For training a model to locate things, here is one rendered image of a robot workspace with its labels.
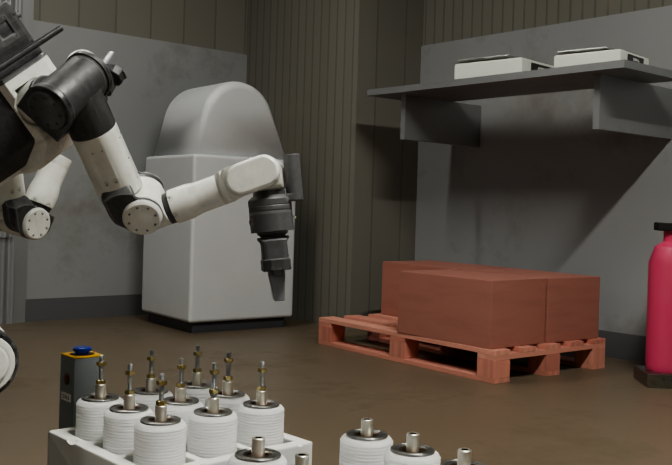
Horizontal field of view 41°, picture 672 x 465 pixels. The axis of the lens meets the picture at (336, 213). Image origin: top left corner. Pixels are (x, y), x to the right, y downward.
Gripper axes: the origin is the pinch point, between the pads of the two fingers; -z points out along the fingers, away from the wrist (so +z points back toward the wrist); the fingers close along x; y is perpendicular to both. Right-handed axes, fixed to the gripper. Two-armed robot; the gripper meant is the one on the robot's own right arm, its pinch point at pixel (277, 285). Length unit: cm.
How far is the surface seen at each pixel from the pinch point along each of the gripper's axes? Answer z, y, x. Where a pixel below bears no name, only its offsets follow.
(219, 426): -25.2, -14.1, 8.1
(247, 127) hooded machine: 70, 11, -285
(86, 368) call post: -15, -42, -22
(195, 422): -24.1, -18.5, 6.9
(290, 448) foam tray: -32.5, -0.6, 1.9
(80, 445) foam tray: -27.1, -41.2, 0.2
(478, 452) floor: -54, 54, -58
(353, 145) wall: 57, 67, -293
